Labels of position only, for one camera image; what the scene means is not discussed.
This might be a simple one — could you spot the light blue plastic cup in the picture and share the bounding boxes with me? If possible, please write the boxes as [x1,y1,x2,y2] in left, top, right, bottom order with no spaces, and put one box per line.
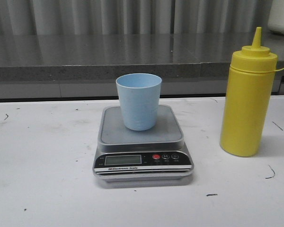
[115,73,162,131]

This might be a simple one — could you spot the yellow squeeze bottle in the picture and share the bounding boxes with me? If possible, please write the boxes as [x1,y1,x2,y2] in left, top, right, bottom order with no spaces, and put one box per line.
[220,27,279,157]

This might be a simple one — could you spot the silver digital kitchen scale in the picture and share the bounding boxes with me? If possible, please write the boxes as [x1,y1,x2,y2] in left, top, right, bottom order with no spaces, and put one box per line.
[92,105,194,183]

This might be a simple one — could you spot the grey stone counter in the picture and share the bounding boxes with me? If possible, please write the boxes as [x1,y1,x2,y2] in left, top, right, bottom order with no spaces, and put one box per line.
[0,33,284,100]

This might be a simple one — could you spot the white appliance on counter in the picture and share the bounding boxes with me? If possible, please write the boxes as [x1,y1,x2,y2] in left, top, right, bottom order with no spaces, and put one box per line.
[267,0,284,35]

